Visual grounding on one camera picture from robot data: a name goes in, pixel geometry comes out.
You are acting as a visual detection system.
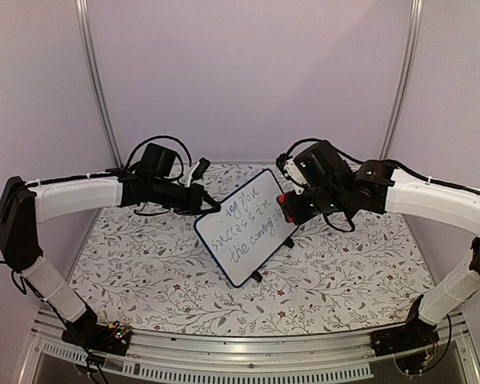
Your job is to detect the small blue-framed whiteboard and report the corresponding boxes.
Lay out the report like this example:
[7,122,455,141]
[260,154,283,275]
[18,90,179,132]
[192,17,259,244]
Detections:
[194,169,297,288]

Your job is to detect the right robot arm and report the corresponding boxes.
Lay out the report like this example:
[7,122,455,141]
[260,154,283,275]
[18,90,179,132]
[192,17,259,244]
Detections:
[276,138,480,356]

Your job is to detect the red whiteboard eraser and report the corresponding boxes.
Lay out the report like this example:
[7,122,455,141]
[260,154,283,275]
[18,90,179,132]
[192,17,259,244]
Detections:
[276,201,291,213]

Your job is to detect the aluminium frame post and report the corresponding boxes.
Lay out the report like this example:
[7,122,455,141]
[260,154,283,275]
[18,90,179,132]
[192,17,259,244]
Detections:
[378,0,423,159]
[74,0,122,166]

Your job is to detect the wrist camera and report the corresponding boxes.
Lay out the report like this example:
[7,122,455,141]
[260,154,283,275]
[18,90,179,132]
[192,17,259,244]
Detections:
[180,158,210,187]
[275,153,308,195]

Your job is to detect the left aluminium frame post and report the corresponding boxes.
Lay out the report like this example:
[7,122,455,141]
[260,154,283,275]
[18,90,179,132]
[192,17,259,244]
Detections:
[74,0,122,166]

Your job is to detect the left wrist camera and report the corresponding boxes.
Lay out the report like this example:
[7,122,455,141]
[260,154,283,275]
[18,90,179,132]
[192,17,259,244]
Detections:
[180,158,210,187]

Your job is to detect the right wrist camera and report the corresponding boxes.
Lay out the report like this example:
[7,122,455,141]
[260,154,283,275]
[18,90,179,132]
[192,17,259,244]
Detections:
[275,153,308,195]

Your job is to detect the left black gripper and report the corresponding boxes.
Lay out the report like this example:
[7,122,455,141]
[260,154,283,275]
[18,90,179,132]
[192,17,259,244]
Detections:
[150,178,221,217]

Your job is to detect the front aluminium rail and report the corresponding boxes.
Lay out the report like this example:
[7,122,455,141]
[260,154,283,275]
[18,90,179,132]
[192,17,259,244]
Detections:
[19,310,480,383]

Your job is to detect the right aluminium frame post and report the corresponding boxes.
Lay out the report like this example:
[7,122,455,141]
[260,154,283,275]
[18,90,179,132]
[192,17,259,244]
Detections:
[378,0,423,159]

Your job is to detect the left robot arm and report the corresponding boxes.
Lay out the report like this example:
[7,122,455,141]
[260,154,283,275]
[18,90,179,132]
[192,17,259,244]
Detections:
[0,135,221,356]

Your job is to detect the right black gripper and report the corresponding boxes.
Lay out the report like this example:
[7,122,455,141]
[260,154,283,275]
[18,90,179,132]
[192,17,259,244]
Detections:
[283,185,346,225]

